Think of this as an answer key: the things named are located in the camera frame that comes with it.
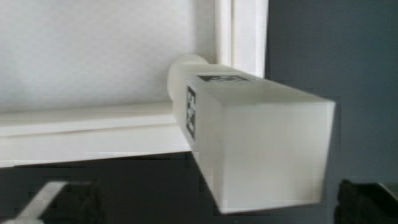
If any white desk tabletop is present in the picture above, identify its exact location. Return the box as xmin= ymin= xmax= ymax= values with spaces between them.
xmin=0 ymin=0 xmax=221 ymax=137

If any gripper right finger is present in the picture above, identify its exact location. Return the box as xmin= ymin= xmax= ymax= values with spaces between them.
xmin=336 ymin=180 xmax=398 ymax=224

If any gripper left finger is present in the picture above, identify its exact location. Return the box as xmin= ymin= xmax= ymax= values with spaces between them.
xmin=7 ymin=181 xmax=107 ymax=224

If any white U-shaped fence frame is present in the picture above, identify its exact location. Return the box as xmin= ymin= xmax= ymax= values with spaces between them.
xmin=0 ymin=0 xmax=270 ymax=167

